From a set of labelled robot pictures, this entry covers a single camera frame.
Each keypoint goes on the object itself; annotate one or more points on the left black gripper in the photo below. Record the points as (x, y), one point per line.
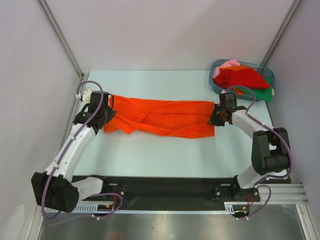
(111, 113)

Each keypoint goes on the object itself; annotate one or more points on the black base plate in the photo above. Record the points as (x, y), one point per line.
(174, 193)

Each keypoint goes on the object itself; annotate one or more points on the red t shirt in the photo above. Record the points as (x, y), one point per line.
(247, 77)

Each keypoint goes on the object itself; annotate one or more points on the orange t shirt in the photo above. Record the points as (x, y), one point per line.
(167, 118)
(239, 90)

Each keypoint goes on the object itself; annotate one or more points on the aluminium frame rail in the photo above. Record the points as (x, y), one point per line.
(282, 194)

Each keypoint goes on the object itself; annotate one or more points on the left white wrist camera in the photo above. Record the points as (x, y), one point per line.
(85, 96)

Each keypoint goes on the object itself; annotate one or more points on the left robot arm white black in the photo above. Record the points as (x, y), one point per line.
(54, 188)

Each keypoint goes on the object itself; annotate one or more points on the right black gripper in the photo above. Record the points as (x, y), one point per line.
(213, 120)

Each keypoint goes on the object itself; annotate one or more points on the green t shirt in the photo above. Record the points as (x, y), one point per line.
(260, 94)

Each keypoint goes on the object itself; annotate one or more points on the pink t shirt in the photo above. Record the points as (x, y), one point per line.
(226, 64)

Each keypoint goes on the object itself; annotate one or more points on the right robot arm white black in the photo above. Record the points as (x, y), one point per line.
(271, 156)

